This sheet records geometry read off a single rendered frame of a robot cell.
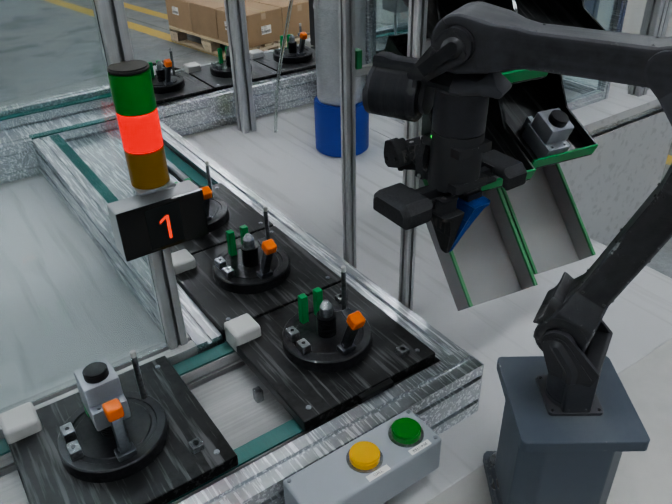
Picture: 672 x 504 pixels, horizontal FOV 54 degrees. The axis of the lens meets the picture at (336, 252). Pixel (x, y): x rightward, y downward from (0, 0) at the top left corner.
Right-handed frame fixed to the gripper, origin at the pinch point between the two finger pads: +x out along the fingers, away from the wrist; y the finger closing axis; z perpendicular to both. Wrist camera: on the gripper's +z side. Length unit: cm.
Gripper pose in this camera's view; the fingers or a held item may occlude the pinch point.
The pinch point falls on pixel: (448, 226)
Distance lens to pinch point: 78.1
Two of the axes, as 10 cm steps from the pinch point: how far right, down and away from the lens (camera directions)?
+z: -5.7, -4.5, 6.9
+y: -8.2, 3.2, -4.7
